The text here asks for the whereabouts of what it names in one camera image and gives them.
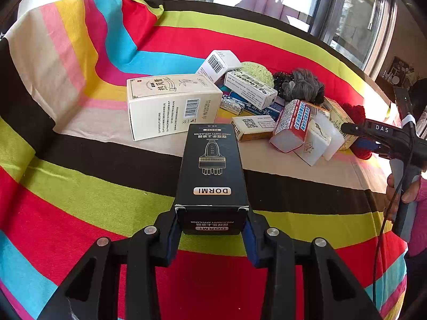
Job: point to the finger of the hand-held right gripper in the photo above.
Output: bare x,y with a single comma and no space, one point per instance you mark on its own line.
367,146
353,129

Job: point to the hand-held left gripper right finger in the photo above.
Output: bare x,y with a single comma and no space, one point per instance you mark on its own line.
250,243

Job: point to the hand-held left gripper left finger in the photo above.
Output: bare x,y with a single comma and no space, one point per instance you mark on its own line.
173,240

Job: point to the red scrunchie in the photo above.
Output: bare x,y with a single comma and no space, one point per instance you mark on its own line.
355,111
363,155

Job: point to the yellow red medicine box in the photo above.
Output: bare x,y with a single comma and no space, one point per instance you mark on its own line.
338,115

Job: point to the white foam block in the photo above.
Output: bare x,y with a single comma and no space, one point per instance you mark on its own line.
333,136

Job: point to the small white printed box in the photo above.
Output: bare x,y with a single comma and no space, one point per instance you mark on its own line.
315,143

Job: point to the red white patterned box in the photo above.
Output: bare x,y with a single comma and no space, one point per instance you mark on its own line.
293,123

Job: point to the grey scrunchie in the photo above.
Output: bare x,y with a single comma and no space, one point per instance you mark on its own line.
303,83

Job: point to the black dotted scrunchie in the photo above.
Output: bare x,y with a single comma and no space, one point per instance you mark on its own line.
282,80

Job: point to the black product box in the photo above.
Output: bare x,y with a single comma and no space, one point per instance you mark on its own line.
210,160

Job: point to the white orange toothpaste box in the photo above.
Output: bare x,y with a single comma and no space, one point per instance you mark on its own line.
253,126

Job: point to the green round sponge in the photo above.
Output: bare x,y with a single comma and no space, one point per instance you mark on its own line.
257,71

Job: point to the long white medicine box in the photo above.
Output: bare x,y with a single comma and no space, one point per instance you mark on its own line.
248,88

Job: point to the large cream box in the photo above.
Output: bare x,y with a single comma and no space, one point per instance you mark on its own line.
166,106

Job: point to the white barcode box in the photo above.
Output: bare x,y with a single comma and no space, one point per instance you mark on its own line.
216,63

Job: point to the person's right forearm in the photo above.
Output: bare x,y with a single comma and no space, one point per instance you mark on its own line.
421,220

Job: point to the striped tablecloth on desktop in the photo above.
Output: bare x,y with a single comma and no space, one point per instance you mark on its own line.
83,190

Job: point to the person's right hand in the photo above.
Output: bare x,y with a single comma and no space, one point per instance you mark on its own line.
412,191

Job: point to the cluttered dark shelf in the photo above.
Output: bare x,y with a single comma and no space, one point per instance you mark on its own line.
400,70

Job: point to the dark framed window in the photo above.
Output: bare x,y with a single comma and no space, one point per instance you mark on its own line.
353,23

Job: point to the small white blue box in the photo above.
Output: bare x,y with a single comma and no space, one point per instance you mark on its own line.
232,105

